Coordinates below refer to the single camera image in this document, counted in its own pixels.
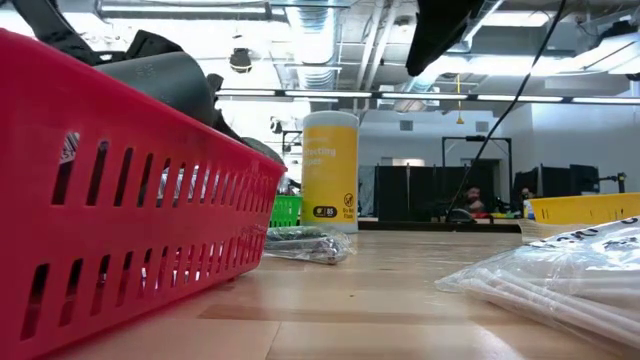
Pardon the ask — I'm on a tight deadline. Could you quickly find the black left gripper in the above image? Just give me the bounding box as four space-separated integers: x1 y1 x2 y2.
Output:
206 73 287 167

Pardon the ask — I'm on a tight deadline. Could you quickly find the gray silicone travel bottle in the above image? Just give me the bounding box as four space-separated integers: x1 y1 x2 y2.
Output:
94 51 216 127

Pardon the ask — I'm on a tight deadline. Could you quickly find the bagged silver nail clipper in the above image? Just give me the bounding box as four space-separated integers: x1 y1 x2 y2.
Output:
263 225 358 266

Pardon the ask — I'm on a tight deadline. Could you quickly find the clear vanity pack bag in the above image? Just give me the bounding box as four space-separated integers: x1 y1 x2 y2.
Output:
433 215 640 352

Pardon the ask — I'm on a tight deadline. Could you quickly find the ceiling light strip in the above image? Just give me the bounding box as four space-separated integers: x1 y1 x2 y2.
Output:
214 88 640 105

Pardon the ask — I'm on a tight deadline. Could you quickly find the green plastic basket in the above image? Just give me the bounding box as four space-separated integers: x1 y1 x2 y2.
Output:
269 194 304 229

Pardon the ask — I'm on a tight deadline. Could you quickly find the yellow wipes canister white lid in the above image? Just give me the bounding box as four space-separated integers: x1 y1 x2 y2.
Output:
301 110 360 235

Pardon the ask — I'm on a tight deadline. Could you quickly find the red plastic basket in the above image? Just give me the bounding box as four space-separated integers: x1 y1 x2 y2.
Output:
0 27 288 360

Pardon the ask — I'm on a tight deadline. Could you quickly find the black screens row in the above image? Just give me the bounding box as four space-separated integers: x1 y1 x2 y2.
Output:
513 163 601 214

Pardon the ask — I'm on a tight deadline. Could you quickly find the yellow plastic basket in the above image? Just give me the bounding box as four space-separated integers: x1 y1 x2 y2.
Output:
519 192 640 245

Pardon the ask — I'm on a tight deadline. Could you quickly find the black hanging ceiling camera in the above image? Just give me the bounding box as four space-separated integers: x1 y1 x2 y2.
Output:
228 47 253 75

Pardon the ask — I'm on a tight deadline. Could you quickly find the silver spiral ceiling duct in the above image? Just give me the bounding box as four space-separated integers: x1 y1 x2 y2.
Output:
394 59 451 112

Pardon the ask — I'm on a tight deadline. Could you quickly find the yellow hanging cord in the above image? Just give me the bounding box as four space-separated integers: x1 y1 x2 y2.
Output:
453 73 466 126

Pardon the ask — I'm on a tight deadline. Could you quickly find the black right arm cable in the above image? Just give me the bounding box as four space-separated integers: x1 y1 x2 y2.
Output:
443 0 569 219

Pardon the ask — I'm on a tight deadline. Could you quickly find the black stand frame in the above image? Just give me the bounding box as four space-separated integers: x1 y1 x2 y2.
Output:
441 135 514 201

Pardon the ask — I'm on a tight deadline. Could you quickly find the black partition wall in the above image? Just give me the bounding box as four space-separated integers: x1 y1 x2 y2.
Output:
373 163 501 222

